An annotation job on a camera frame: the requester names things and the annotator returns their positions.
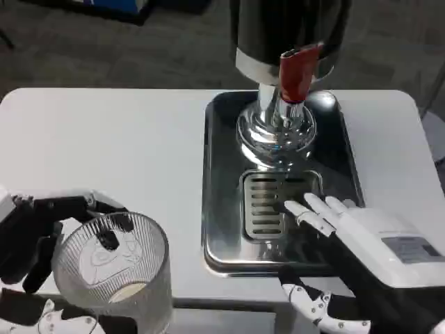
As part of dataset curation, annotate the grey chair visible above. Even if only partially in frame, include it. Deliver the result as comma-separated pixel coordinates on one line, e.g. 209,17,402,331
416,51,445,196

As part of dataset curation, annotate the clear ribbed glass cup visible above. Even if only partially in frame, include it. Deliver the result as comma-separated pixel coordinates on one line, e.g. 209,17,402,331
51,211,174,334

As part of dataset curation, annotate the steel slotted drip grid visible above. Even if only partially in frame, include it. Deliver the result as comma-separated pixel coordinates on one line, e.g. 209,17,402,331
239,169,324,243

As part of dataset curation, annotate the steel drip tray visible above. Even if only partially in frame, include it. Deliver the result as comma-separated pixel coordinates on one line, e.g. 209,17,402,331
200,89,366,278

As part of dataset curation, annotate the red dispenser tap handle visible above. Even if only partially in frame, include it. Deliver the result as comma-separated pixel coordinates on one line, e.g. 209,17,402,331
280,43,326,104

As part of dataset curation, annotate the black steel drink dispenser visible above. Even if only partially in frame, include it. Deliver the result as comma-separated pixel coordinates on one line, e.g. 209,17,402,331
229,0,353,168

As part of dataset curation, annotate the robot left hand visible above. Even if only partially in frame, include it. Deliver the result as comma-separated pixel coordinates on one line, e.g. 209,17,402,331
0,184,135,334

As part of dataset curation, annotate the white table frame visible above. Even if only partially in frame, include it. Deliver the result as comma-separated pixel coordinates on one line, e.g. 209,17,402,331
172,297,296,334

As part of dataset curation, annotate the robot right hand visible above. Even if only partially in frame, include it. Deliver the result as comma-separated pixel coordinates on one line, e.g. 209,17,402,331
277,193,445,334

